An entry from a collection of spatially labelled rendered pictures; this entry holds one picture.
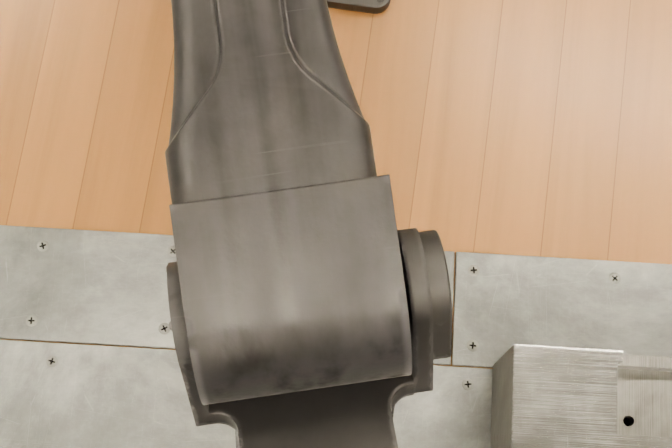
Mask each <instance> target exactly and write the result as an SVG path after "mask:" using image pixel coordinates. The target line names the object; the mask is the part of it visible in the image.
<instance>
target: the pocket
mask: <svg viewBox="0 0 672 448"><path fill-rule="evenodd" d="M617 435H634V436H651V437H667V438H672V357H665V356H648V355H631V354H623V362H618V361H617Z"/></svg>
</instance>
